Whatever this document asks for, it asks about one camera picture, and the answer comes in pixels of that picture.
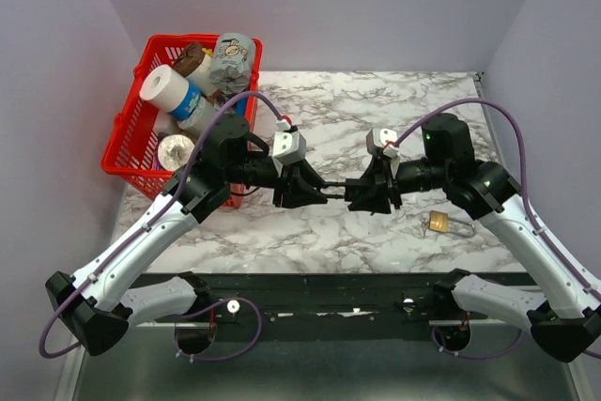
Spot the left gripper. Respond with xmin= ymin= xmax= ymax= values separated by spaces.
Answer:
xmin=225 ymin=154 xmax=329 ymax=210

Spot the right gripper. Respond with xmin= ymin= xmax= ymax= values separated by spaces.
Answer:
xmin=347 ymin=154 xmax=450 ymax=215

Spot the black padlock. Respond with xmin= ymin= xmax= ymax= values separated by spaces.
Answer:
xmin=319 ymin=178 xmax=370 ymax=202

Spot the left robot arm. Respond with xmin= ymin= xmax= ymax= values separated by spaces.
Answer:
xmin=45 ymin=114 xmax=328 ymax=356

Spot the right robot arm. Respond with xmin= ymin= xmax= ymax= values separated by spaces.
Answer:
xmin=344 ymin=113 xmax=600 ymax=362

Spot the brass padlock with keys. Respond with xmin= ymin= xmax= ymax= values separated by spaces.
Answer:
xmin=421 ymin=210 xmax=477 ymax=239

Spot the white blue labelled bottle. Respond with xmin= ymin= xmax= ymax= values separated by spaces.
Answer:
xmin=169 ymin=83 xmax=227 ymax=139

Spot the silver foil wrapped roll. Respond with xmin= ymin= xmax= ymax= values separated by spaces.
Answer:
xmin=156 ymin=134 xmax=194 ymax=171

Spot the brown chocolate wrapped item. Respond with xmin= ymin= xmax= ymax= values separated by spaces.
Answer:
xmin=172 ymin=41 xmax=206 ymax=77

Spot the white toilet paper roll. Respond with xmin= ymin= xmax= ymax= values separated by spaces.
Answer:
xmin=139 ymin=64 xmax=189 ymax=113

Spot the red plastic basket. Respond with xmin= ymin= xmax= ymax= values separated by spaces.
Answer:
xmin=100 ymin=33 xmax=265 ymax=209

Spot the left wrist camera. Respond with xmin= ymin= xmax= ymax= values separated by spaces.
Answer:
xmin=272 ymin=131 xmax=307 ymax=165

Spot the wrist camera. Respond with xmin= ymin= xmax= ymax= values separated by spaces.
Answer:
xmin=272 ymin=131 xmax=307 ymax=165
xmin=366 ymin=128 xmax=398 ymax=159

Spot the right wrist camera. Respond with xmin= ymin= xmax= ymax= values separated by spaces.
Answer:
xmin=366 ymin=128 xmax=398 ymax=159

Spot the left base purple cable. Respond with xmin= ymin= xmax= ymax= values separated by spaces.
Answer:
xmin=168 ymin=296 xmax=263 ymax=363

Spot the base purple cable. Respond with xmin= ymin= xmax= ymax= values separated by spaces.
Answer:
xmin=168 ymin=296 xmax=263 ymax=363
xmin=430 ymin=320 xmax=522 ymax=360

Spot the black mounting rail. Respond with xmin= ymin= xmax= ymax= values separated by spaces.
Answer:
xmin=154 ymin=271 xmax=492 ymax=342

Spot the metal table frame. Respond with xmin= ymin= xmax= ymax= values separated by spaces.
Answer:
xmin=56 ymin=283 xmax=600 ymax=400

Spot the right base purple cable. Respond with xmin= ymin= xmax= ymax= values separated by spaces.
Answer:
xmin=430 ymin=320 xmax=522 ymax=360

